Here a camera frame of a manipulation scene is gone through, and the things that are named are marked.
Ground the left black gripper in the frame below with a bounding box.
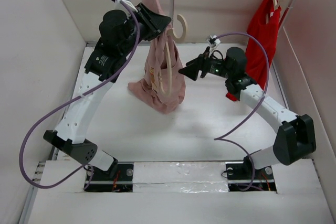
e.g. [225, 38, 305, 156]
[119, 3, 171, 56]

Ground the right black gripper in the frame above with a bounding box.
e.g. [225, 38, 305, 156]
[178, 47, 233, 81]

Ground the pink t shirt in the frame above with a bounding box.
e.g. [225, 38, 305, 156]
[128, 0, 186, 114]

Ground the beige wooden hanger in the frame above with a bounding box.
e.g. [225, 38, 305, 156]
[158, 0, 188, 97]

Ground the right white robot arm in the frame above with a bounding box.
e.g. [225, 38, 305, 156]
[179, 47, 317, 178]

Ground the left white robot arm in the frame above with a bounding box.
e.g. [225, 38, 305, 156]
[43, 3, 171, 180]

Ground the red t shirt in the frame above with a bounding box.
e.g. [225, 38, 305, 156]
[226, 0, 282, 102]

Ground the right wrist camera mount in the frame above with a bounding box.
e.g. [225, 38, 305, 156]
[206, 35, 221, 49]

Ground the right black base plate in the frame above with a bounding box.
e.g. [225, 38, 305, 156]
[222, 161, 277, 192]

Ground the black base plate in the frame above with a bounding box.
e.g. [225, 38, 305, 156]
[222, 161, 277, 192]
[84, 162, 134, 193]

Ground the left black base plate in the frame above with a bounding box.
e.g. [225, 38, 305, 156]
[84, 162, 134, 193]

